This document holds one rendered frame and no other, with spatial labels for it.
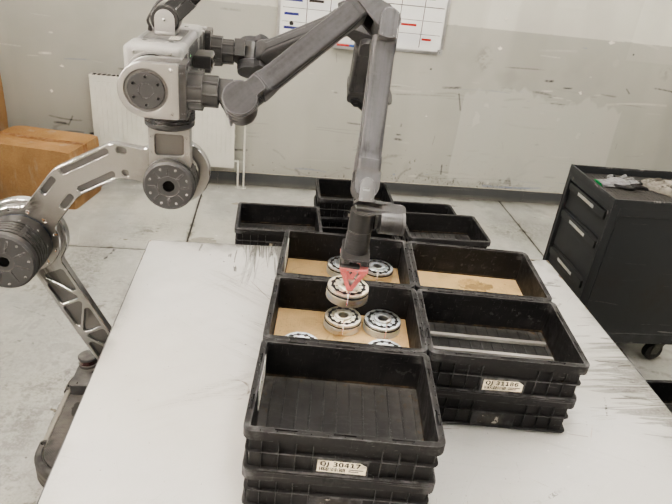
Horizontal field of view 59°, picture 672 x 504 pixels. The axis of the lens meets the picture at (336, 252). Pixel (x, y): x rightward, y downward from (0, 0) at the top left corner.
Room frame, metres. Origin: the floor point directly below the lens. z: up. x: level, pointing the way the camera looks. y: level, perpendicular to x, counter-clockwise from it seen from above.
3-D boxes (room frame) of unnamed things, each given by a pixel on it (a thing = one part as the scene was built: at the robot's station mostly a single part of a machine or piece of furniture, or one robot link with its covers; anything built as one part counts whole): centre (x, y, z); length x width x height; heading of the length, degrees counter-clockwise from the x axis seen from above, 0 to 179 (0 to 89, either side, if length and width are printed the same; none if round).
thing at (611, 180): (2.78, -1.33, 0.88); 0.25 x 0.19 x 0.03; 98
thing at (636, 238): (2.72, -1.46, 0.45); 0.60 x 0.45 x 0.90; 98
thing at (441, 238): (2.64, -0.51, 0.37); 0.40 x 0.30 x 0.45; 98
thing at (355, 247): (1.24, -0.05, 1.16); 0.10 x 0.07 x 0.07; 1
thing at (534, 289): (1.61, -0.43, 0.87); 0.40 x 0.30 x 0.11; 92
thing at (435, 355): (1.31, -0.44, 0.92); 0.40 x 0.30 x 0.02; 92
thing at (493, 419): (1.31, -0.44, 0.76); 0.40 x 0.30 x 0.12; 92
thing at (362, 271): (1.23, -0.04, 1.09); 0.07 x 0.07 x 0.09; 1
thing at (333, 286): (1.24, -0.04, 1.04); 0.10 x 0.10 x 0.01
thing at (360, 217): (1.23, -0.06, 1.22); 0.07 x 0.06 x 0.07; 96
